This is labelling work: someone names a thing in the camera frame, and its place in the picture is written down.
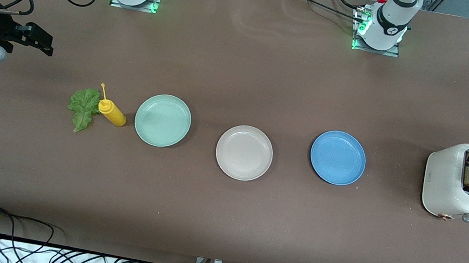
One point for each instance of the green lettuce leaf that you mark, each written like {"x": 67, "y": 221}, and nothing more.
{"x": 84, "y": 107}

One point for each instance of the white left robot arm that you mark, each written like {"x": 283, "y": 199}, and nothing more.
{"x": 388, "y": 24}

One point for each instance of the blue plate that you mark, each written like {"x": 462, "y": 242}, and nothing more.
{"x": 337, "y": 157}

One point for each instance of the mint green plate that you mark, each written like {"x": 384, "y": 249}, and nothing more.
{"x": 163, "y": 120}

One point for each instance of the beige plate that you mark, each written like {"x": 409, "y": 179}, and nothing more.
{"x": 244, "y": 153}

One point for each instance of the white toaster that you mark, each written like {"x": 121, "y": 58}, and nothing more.
{"x": 442, "y": 183}

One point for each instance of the grey toaster lever knob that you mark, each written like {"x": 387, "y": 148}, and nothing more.
{"x": 466, "y": 218}

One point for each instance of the copper toaster dial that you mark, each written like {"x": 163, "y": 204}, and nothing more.
{"x": 445, "y": 216}

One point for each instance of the yellow mustard squeeze bottle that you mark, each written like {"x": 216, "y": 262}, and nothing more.
{"x": 112, "y": 113}

